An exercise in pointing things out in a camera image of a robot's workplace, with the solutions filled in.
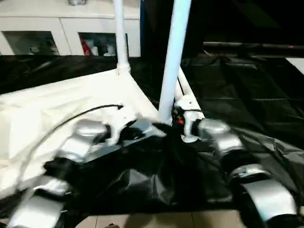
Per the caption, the white plastic table leg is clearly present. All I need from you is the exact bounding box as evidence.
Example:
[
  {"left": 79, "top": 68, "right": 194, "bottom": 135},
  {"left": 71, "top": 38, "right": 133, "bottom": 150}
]
[
  {"left": 175, "top": 78, "right": 186, "bottom": 103},
  {"left": 113, "top": 0, "right": 131, "bottom": 76},
  {"left": 158, "top": 0, "right": 192, "bottom": 125},
  {"left": 178, "top": 66, "right": 206, "bottom": 143}
]

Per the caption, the white plastic table top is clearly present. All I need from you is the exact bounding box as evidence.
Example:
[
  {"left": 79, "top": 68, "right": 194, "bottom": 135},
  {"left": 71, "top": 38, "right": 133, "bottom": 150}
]
[{"left": 0, "top": 69, "right": 168, "bottom": 200}]

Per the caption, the black mat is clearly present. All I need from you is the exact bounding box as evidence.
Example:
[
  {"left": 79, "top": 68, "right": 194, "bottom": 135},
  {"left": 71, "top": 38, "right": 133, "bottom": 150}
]
[{"left": 0, "top": 52, "right": 304, "bottom": 224}]

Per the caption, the red bottle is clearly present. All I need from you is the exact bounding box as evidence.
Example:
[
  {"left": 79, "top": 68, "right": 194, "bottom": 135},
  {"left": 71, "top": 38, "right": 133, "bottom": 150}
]
[{"left": 82, "top": 39, "right": 91, "bottom": 56}]

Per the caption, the white cabinet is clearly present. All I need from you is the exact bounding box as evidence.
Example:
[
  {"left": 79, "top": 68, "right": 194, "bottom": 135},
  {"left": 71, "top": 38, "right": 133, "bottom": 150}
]
[{"left": 0, "top": 0, "right": 142, "bottom": 57}]

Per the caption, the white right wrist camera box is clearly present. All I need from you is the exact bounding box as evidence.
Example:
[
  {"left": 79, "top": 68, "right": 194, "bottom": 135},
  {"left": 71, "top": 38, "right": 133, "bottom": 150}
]
[{"left": 175, "top": 95, "right": 200, "bottom": 138}]

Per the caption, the silver metal rail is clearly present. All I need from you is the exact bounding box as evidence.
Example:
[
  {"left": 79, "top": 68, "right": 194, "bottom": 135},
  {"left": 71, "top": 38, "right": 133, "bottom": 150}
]
[{"left": 203, "top": 41, "right": 304, "bottom": 53}]

